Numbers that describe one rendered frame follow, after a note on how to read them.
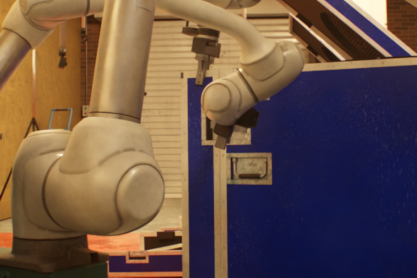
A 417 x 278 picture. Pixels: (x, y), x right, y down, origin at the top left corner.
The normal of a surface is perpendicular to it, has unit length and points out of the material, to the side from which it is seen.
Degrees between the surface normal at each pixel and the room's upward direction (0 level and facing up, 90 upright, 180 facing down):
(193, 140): 90
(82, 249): 7
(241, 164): 90
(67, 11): 132
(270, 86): 125
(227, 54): 90
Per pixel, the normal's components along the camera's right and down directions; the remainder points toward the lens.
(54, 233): 0.33, -0.03
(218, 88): -0.22, -0.33
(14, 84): 1.00, -0.01
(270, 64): 0.21, 0.23
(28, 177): -0.64, -0.20
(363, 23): -0.11, -0.05
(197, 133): -0.39, -0.04
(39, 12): 0.19, 0.65
